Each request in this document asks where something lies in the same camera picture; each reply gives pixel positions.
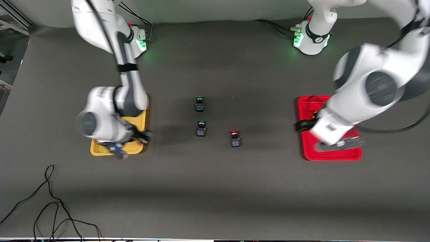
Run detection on black right arm base cables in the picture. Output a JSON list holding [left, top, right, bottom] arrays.
[[118, 2, 153, 44]]

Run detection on thin black loose cable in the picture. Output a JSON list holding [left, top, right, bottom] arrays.
[[33, 202, 102, 242], [0, 165, 84, 242]]

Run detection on black left arm base cables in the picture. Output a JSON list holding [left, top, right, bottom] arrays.
[[254, 7, 314, 38]]

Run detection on yellow plastic tray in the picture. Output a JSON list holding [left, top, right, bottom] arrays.
[[90, 109, 148, 156]]

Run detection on red plastic tray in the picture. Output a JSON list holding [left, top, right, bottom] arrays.
[[297, 95, 362, 161]]

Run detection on metal frame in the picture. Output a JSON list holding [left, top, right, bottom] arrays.
[[0, 0, 34, 37]]

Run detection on dark grey table mat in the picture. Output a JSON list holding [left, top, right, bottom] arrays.
[[0, 13, 430, 240]]

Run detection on black arm base cables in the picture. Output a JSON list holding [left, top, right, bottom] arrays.
[[118, 2, 153, 44], [254, 7, 314, 38]]

